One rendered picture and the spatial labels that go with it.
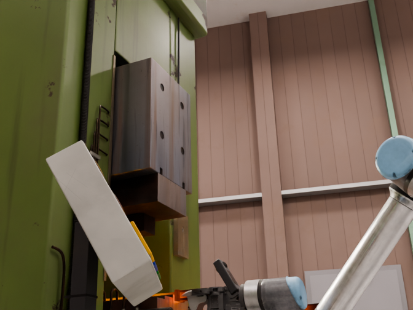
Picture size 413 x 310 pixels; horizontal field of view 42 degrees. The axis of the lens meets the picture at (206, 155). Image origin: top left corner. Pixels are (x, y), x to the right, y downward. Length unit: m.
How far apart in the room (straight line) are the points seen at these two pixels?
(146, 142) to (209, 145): 7.31
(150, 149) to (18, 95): 0.43
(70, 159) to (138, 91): 0.77
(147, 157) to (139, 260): 0.73
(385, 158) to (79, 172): 0.78
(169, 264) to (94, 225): 1.01
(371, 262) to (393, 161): 0.32
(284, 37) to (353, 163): 2.62
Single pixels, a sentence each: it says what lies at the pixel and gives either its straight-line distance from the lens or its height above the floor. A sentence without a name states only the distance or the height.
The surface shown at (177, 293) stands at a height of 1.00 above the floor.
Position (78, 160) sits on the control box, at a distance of 1.07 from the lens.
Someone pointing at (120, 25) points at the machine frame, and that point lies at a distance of 2.03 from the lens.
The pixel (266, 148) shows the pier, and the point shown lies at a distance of 8.56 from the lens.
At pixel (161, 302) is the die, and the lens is 1.63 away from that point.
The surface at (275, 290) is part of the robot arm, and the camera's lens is 1.56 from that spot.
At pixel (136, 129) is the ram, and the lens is 1.75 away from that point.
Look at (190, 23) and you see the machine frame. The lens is 2.60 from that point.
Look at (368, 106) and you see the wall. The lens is 8.99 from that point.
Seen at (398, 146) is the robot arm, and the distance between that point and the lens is 1.44.
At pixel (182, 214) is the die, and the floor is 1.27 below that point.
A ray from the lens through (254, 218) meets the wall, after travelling 8.44.
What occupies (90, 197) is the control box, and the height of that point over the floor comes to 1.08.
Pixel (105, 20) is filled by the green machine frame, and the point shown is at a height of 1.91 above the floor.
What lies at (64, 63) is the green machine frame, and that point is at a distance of 1.67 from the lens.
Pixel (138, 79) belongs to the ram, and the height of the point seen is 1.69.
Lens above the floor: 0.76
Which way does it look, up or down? 23 degrees up
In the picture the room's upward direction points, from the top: 2 degrees counter-clockwise
